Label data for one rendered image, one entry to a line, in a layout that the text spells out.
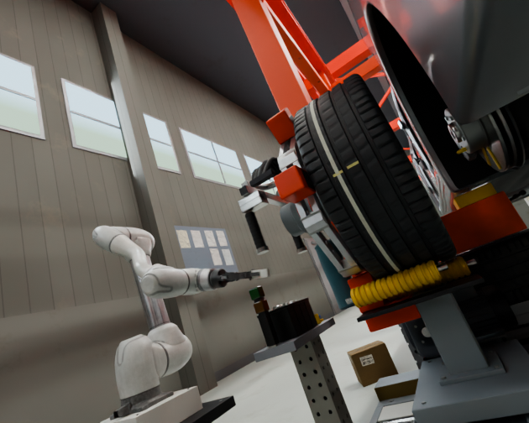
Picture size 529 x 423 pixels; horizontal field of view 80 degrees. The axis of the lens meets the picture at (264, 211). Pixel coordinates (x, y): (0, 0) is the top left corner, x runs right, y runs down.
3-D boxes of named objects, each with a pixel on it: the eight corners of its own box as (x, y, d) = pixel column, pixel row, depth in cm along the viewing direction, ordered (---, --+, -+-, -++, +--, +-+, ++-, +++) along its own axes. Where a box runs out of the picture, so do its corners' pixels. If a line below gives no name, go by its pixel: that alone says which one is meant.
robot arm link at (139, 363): (110, 403, 125) (101, 346, 131) (145, 387, 141) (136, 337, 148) (139, 394, 119) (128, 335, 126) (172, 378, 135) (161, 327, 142)
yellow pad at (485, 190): (497, 193, 123) (490, 181, 124) (459, 209, 128) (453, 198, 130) (493, 198, 135) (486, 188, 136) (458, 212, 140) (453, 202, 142)
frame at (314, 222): (348, 274, 82) (275, 107, 98) (326, 283, 84) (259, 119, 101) (384, 265, 129) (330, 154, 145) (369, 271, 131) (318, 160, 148)
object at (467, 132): (534, 175, 77) (474, 58, 74) (499, 190, 80) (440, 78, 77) (489, 160, 106) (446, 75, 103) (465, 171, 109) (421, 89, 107)
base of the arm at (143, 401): (99, 425, 119) (96, 409, 120) (143, 403, 138) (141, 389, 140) (134, 415, 113) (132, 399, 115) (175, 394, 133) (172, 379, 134)
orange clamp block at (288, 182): (317, 192, 88) (305, 186, 81) (294, 205, 92) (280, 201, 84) (307, 170, 91) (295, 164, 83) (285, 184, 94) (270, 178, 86)
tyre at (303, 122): (486, 303, 81) (364, 72, 66) (397, 329, 91) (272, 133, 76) (427, 203, 140) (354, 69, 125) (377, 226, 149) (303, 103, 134)
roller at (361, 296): (453, 277, 81) (442, 255, 82) (348, 312, 93) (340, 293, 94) (453, 275, 86) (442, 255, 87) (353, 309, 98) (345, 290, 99)
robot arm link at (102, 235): (113, 230, 148) (136, 232, 160) (90, 218, 156) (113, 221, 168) (104, 256, 148) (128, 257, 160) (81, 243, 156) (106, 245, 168)
